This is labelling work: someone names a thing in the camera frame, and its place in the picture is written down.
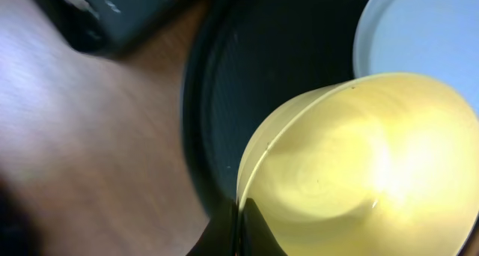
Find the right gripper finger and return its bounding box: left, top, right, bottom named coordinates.
left=187, top=198, right=286, bottom=256

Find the yellow bowl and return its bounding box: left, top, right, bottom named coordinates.
left=237, top=73, right=478, bottom=255

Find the round black tray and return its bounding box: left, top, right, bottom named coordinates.
left=181, top=0, right=368, bottom=215

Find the black rectangular tray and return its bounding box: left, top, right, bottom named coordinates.
left=35, top=0, right=193, bottom=57

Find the grey round plate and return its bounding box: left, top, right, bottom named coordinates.
left=353, top=0, right=478, bottom=110

